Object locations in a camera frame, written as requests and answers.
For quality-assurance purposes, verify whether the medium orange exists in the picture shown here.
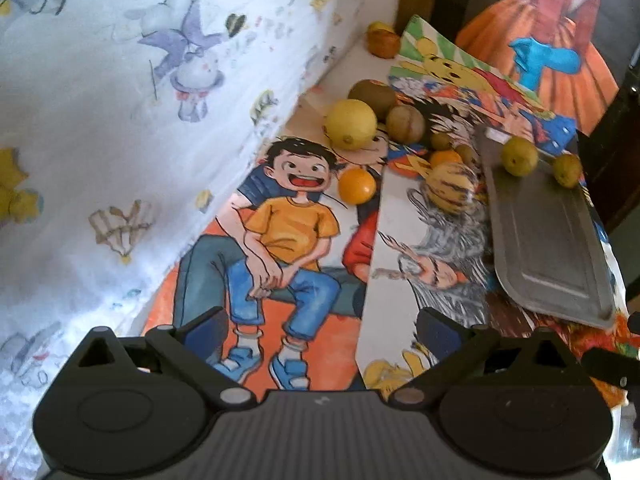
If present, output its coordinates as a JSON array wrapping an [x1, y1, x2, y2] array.
[[429, 149, 464, 170]]

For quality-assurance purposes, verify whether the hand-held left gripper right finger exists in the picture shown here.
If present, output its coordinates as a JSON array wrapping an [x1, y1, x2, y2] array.
[[388, 307, 582, 407]]

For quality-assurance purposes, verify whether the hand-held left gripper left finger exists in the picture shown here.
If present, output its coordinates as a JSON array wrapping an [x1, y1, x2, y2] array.
[[74, 306, 255, 411]]

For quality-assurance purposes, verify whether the brown kiwi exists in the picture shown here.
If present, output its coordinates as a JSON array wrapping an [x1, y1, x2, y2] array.
[[347, 79, 398, 120]]

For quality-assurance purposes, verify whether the large yellow lemon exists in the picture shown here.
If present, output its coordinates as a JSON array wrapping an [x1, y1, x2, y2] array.
[[324, 99, 378, 152]]

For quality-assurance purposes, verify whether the orange dress poster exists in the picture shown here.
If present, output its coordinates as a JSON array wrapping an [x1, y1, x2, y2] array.
[[454, 0, 622, 137]]

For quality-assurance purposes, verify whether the dark wooden furniture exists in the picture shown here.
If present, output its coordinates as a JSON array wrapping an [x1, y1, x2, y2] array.
[[575, 45, 640, 243]]

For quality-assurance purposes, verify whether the small yellow-green fruit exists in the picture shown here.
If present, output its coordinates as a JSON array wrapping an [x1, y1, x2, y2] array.
[[552, 154, 583, 189]]

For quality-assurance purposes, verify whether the cartoon boy poster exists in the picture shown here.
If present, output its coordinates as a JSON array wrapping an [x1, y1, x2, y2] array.
[[142, 85, 397, 392]]

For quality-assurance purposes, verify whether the striped yellow melon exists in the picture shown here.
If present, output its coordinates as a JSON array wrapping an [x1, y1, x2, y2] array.
[[424, 163, 478, 212]]

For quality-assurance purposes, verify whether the yellow bear poster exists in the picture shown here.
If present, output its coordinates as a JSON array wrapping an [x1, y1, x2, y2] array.
[[399, 14, 551, 111]]

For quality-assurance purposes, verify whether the white printed cloth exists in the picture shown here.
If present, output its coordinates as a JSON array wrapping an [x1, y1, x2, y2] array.
[[0, 0, 407, 480]]

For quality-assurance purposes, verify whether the metal tray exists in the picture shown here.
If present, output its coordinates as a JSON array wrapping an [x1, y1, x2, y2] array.
[[473, 124, 618, 330]]

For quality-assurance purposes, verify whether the black-haired character comic poster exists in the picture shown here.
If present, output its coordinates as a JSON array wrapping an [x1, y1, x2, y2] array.
[[386, 62, 583, 181]]

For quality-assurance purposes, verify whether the yellow-green guava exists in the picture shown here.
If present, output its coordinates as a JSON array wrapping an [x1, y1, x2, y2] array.
[[501, 136, 540, 177]]

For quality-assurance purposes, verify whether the round brown fruit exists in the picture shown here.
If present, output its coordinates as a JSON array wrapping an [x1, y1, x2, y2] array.
[[385, 105, 428, 142]]

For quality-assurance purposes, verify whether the brown wrinkled fruit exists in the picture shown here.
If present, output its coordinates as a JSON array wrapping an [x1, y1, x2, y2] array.
[[367, 30, 401, 58]]

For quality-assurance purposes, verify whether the grey-haired figure poster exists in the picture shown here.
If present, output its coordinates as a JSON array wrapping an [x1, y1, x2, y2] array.
[[357, 159, 495, 392]]

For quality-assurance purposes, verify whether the large orange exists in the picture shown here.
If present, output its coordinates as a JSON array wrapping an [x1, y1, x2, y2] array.
[[338, 167, 377, 205]]

